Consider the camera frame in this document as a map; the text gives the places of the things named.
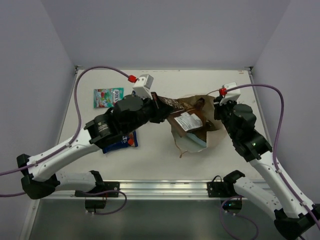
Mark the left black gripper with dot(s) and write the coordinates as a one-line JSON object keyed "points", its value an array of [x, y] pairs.
{"points": [[155, 108]]}

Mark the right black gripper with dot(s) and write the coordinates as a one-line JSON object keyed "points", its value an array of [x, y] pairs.
{"points": [[219, 107]]}

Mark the dark brown snack bag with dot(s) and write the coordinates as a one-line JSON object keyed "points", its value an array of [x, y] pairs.
{"points": [[173, 102]]}

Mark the blue Burts crisps bag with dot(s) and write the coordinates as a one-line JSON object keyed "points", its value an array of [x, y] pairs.
{"points": [[127, 141]]}

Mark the teal Fox's candy bag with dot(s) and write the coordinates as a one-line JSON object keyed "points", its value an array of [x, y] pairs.
{"points": [[107, 97]]}

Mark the olive brown snack bag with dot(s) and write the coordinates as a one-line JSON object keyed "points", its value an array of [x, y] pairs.
{"points": [[207, 117]]}

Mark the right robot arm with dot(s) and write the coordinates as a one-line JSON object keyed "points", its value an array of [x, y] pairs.
{"points": [[292, 212]]}

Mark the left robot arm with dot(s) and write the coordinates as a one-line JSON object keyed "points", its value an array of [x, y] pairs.
{"points": [[42, 173]]}

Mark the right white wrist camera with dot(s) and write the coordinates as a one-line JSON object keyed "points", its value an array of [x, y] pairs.
{"points": [[227, 94]]}

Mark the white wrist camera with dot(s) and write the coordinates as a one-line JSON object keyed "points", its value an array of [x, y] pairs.
{"points": [[142, 86], [227, 94]]}

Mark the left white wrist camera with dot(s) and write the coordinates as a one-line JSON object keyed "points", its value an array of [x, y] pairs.
{"points": [[142, 86]]}

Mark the right black base bracket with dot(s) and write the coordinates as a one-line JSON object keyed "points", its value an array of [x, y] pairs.
{"points": [[218, 188]]}

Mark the black base bracket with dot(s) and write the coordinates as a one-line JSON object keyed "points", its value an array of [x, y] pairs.
{"points": [[96, 199], [218, 188]]}

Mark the aluminium mounting rail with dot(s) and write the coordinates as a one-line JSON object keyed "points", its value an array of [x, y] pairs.
{"points": [[165, 189]]}

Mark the left black base bracket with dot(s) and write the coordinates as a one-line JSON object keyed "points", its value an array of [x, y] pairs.
{"points": [[96, 199]]}

